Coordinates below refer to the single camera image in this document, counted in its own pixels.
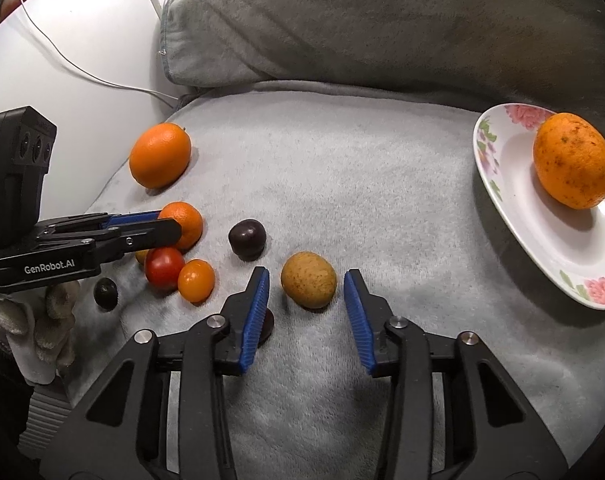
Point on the spotted orange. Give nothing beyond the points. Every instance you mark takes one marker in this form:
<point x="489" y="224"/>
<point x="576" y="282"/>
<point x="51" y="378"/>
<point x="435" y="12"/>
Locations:
<point x="572" y="160"/>

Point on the small tangerine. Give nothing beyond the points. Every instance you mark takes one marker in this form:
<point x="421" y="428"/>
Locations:
<point x="188" y="222"/>

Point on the small orange tomato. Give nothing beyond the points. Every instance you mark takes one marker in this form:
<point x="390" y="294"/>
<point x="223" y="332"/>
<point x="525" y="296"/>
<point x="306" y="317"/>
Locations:
<point x="196" y="281"/>

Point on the person's left hand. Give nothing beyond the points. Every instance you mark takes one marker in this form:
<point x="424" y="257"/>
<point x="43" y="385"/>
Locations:
<point x="27" y="330"/>

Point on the grey fleece bolster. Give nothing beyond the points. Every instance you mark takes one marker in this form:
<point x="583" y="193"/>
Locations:
<point x="382" y="20"/>

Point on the brown speckled round fruit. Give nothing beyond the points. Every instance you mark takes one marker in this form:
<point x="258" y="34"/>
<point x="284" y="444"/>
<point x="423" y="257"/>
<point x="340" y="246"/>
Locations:
<point x="309" y="280"/>

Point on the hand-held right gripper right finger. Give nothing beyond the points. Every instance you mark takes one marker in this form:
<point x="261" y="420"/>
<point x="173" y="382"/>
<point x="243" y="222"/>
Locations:
<point x="358" y="325"/>

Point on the dark purple plum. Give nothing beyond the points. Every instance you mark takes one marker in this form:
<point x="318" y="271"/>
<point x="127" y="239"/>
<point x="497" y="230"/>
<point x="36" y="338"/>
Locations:
<point x="247" y="240"/>

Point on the red tomato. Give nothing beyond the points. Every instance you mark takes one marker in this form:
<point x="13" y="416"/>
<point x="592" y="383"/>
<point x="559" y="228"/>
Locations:
<point x="163" y="269"/>

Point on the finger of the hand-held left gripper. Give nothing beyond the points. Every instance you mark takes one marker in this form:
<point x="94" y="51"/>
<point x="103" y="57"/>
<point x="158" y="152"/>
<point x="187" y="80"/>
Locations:
<point x="127" y="219"/>
<point x="147" y="237"/>

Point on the small dark round fruit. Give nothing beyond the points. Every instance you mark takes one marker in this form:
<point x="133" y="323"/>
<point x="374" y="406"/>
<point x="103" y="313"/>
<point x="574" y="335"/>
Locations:
<point x="268" y="327"/>
<point x="105" y="293"/>

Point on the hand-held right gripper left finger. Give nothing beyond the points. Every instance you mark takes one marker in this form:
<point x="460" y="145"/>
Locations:
<point x="252" y="317"/>

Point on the white floral plate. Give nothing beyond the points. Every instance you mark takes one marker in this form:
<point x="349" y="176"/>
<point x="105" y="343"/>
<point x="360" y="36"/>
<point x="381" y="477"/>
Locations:
<point x="522" y="225"/>

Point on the large smooth orange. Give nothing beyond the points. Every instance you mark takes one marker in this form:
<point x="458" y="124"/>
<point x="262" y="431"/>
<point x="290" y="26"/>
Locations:
<point x="160" y="156"/>

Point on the small yellow fruit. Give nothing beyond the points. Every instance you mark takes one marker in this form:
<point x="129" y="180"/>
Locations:
<point x="141" y="257"/>

